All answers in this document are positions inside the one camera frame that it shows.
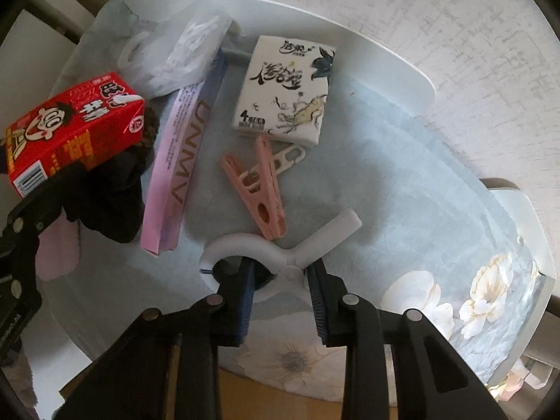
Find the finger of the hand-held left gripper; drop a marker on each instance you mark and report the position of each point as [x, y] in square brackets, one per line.
[26, 223]

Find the pink clothespin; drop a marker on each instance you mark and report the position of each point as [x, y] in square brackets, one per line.
[262, 201]

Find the clear plastic bag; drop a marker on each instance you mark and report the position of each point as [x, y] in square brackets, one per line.
[188, 52]

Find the large white plastic clip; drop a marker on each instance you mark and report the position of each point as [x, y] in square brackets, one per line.
[245, 245]

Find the pink fluffy cloth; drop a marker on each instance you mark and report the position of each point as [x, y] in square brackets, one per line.
[57, 253]

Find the red cartoon drink carton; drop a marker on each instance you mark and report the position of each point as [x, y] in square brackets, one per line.
[74, 127]

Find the long lavender paper box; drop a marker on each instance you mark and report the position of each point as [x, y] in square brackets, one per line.
[175, 162]

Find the white printed tissue pack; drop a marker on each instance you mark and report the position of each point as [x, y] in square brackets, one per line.
[280, 92]

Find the small white clothespin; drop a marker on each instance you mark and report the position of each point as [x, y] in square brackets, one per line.
[294, 154]

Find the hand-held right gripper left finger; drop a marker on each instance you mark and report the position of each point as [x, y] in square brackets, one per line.
[244, 302]

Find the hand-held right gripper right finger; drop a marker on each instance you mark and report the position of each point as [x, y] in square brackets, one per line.
[316, 306]

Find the black cloth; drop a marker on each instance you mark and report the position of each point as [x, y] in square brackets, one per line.
[113, 201]

